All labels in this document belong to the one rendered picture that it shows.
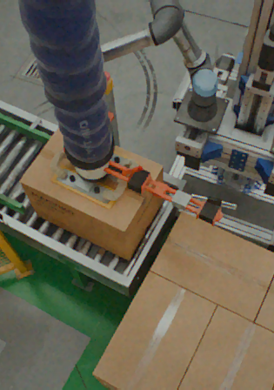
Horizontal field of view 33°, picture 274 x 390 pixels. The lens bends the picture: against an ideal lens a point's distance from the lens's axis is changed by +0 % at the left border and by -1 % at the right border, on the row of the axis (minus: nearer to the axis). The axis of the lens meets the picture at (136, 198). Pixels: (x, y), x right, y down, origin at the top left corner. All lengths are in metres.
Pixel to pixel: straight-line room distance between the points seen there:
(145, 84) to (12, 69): 1.14
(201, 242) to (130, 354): 0.70
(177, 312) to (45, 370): 0.98
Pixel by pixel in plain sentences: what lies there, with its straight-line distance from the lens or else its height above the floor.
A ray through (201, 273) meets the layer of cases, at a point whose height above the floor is 0.54.
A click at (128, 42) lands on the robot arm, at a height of 1.56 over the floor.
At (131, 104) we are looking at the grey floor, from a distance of 3.79.
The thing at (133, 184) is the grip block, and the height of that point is 1.10.
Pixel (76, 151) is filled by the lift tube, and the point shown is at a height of 1.30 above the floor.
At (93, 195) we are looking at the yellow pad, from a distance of 2.26.
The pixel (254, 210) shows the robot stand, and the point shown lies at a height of 0.21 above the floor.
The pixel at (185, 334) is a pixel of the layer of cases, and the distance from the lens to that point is 2.46.
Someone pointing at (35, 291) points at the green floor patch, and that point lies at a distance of 3.17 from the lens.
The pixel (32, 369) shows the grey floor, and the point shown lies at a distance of 3.07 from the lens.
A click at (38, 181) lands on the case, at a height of 0.95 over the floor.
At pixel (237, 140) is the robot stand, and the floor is 0.94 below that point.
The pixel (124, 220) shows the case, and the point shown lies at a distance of 2.21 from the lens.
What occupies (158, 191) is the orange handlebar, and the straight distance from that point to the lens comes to 2.11.
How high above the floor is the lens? 2.95
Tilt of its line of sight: 62 degrees down
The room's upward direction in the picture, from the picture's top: 5 degrees counter-clockwise
